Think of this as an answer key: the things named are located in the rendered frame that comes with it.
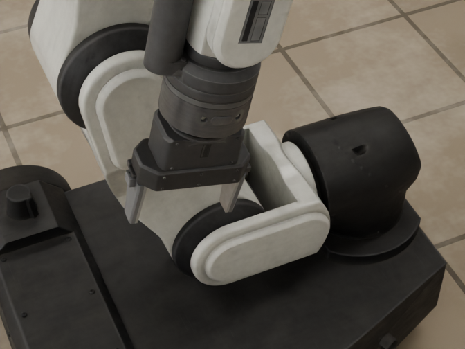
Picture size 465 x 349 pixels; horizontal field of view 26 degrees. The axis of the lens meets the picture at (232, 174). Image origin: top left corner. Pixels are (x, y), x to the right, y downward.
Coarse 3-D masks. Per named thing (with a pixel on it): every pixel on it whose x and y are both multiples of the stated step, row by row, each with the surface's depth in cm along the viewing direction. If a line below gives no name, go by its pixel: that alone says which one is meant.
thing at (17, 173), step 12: (12, 168) 160; (24, 168) 161; (36, 168) 162; (48, 168) 164; (0, 180) 158; (12, 180) 158; (24, 180) 159; (36, 180) 160; (48, 180) 161; (60, 180) 164
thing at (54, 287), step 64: (320, 128) 144; (384, 128) 144; (0, 192) 155; (64, 192) 161; (320, 192) 142; (384, 192) 144; (0, 256) 149; (64, 256) 149; (128, 256) 151; (320, 256) 151; (384, 256) 150; (64, 320) 140; (128, 320) 143; (192, 320) 143; (256, 320) 143; (320, 320) 143; (384, 320) 144
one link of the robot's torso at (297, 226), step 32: (256, 128) 147; (256, 160) 148; (288, 160) 141; (256, 192) 152; (288, 192) 139; (256, 224) 134; (288, 224) 136; (320, 224) 138; (192, 256) 135; (224, 256) 134; (256, 256) 137; (288, 256) 140
